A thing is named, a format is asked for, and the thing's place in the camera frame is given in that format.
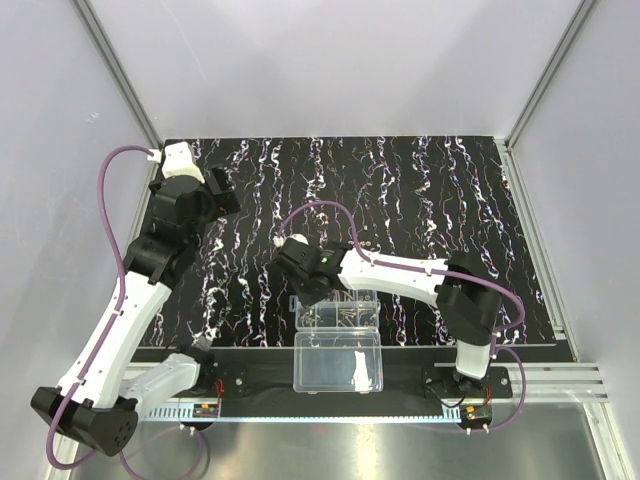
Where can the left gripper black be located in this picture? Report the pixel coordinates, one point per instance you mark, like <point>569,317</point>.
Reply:
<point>220,189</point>

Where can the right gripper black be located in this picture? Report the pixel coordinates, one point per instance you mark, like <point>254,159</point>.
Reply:
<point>288,257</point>

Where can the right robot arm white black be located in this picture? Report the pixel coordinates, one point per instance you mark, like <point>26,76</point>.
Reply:
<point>468,305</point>

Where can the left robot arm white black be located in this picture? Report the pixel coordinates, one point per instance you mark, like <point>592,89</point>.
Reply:
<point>93,404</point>

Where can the clear plastic organizer box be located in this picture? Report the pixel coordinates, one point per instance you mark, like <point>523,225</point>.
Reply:
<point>337,344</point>

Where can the black marbled table mat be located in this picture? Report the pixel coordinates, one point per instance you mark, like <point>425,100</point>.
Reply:
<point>420,197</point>

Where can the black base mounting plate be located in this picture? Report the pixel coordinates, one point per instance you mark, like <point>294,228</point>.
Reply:
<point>415,380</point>

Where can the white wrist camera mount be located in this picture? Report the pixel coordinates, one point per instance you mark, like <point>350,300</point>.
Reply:
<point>179,161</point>

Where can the left aluminium frame post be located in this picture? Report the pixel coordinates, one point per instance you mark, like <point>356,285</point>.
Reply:
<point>108,55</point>

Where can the aluminium frame post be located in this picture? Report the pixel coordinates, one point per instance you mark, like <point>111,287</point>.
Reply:
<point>577,22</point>
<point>108,55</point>

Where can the white slotted cable duct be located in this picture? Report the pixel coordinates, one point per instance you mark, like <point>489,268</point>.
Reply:
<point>201,413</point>

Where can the aluminium rail right side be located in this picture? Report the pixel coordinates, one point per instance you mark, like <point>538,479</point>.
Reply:
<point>547,383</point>

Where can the right aluminium frame post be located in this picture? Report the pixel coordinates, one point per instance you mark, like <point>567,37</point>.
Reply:
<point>577,22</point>

